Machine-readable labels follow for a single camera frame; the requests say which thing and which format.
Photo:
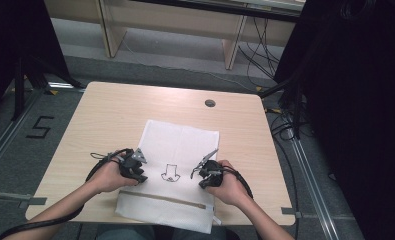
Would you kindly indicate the grey floor rail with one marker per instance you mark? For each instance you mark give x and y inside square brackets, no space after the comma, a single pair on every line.
[313,186]
[8,133]

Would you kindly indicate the person's right hand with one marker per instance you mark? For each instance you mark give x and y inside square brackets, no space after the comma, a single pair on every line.
[230,188]

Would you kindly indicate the black metal stand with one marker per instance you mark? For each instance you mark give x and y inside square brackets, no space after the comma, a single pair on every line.
[18,90]
[296,110]

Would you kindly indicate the person's legs in jeans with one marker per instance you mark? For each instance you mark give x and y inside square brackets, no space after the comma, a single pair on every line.
[128,234]

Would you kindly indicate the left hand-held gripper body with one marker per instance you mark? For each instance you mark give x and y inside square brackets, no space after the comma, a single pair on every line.
[129,166]

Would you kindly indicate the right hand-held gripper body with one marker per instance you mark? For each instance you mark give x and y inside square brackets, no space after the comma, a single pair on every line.
[215,173]

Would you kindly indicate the white mesh laundry bag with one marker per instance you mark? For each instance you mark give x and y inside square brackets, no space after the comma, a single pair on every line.
[181,146]

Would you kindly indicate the black curtain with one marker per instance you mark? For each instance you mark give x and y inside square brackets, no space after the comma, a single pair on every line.
[358,116]
[15,40]

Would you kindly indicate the person's left hand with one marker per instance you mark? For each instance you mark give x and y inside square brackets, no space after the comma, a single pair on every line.
[106,178]

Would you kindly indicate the wooden shelf frame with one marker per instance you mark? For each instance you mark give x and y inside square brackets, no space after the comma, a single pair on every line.
[171,26]

